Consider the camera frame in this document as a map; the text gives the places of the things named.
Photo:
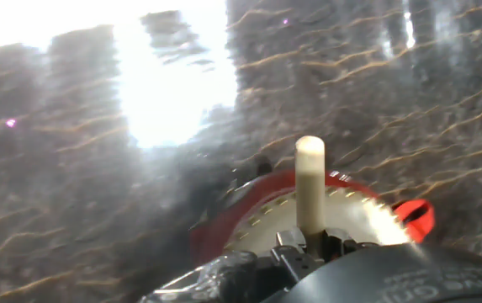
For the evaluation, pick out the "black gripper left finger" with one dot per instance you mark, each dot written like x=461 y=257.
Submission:
x=293 y=256

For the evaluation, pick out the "red drum with white skin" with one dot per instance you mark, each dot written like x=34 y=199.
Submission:
x=350 y=219

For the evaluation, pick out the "light wooden drumstick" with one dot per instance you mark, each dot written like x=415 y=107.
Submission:
x=310 y=189

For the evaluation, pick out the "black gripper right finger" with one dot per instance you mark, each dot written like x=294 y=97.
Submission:
x=341 y=242

